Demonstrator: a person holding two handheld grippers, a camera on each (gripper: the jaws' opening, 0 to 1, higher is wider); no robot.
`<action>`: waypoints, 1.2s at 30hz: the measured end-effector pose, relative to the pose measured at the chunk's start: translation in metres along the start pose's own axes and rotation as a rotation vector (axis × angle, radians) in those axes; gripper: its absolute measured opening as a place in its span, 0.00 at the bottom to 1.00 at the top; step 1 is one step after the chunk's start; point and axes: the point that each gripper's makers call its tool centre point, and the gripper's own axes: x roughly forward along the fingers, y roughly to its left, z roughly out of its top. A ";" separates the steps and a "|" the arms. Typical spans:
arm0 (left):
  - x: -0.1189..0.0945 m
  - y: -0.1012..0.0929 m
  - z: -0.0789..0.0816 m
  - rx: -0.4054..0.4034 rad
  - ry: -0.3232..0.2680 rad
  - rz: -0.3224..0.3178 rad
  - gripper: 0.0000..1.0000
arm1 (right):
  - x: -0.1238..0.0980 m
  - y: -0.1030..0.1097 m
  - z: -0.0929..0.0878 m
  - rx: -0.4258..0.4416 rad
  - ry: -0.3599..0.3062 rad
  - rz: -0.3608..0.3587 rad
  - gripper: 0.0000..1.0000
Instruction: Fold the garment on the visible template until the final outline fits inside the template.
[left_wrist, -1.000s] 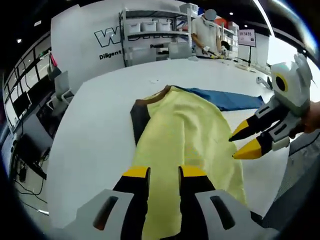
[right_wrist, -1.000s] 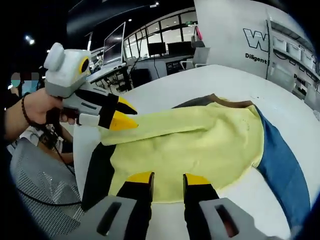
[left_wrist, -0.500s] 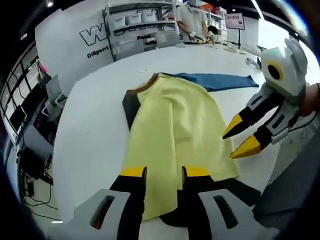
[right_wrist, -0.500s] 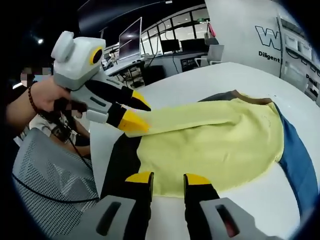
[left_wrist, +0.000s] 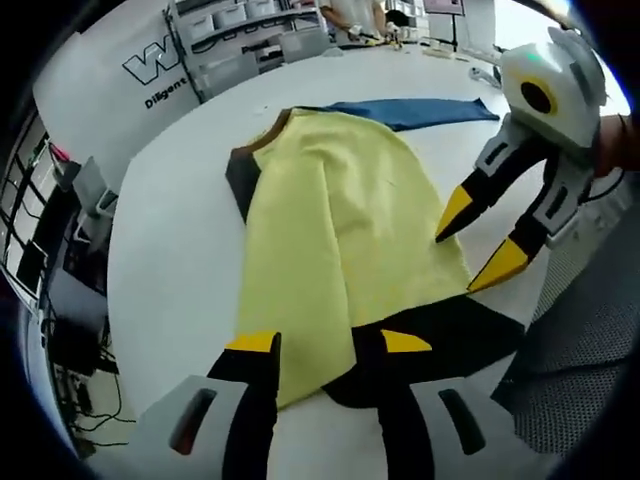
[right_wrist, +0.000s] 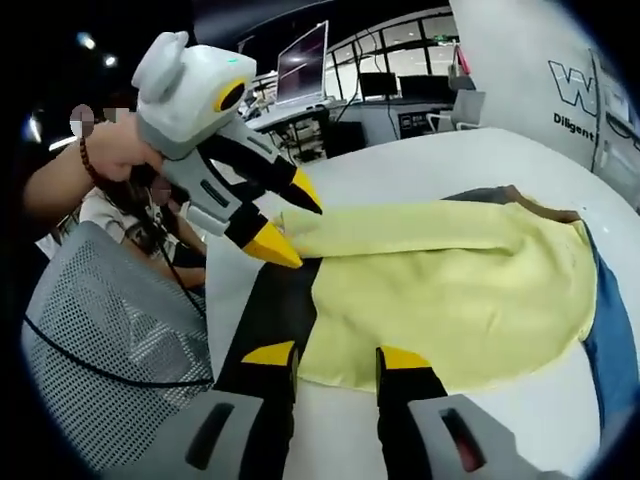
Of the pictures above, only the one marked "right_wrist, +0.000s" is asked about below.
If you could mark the white office chair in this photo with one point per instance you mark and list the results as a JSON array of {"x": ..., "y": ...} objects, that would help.
[{"x": 460, "y": 112}]

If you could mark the black computer tower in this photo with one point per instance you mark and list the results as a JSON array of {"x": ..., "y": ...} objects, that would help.
[{"x": 345, "y": 139}]

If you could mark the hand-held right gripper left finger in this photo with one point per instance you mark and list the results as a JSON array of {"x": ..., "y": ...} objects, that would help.
[{"x": 265, "y": 425}]

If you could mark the large curved monitor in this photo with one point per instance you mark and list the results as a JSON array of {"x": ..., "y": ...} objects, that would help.
[{"x": 302, "y": 65}]

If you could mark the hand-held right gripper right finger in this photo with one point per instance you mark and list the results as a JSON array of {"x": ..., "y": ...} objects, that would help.
[{"x": 415, "y": 425}]

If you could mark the yellow blue grey garment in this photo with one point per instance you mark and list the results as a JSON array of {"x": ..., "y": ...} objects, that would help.
[{"x": 425, "y": 300}]

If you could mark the small black monitor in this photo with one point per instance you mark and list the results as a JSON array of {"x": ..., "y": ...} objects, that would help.
[
  {"x": 378, "y": 85},
  {"x": 425, "y": 87}
]

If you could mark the grey desk with dark panel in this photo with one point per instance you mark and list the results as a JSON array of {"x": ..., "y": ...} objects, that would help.
[{"x": 390, "y": 122}]

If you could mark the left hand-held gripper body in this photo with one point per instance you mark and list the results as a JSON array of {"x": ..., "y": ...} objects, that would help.
[{"x": 185, "y": 90}]

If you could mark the grey mesh office chair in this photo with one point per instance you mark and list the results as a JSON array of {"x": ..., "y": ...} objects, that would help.
[{"x": 110, "y": 325}]

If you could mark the pink and grey hanging bag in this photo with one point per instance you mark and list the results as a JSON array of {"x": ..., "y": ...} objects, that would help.
[{"x": 462, "y": 67}]

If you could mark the person's left hand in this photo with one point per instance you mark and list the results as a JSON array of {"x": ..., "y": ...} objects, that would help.
[{"x": 120, "y": 150}]

